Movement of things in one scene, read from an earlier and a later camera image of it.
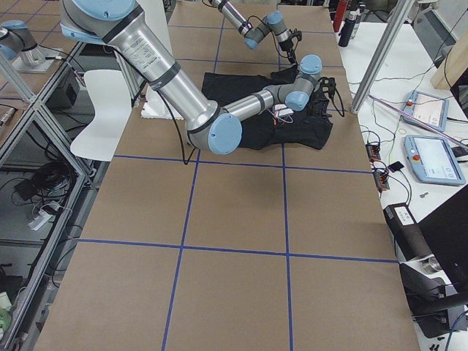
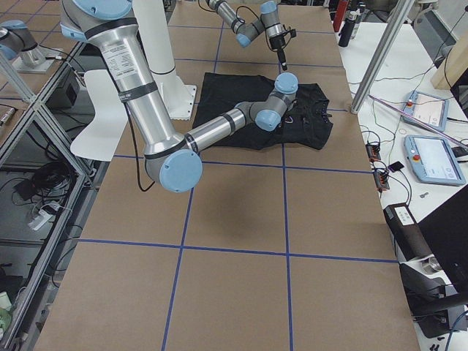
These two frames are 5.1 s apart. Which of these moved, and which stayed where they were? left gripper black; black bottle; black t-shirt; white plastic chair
Moved: left gripper black
Stayed: black bottle; white plastic chair; black t-shirt
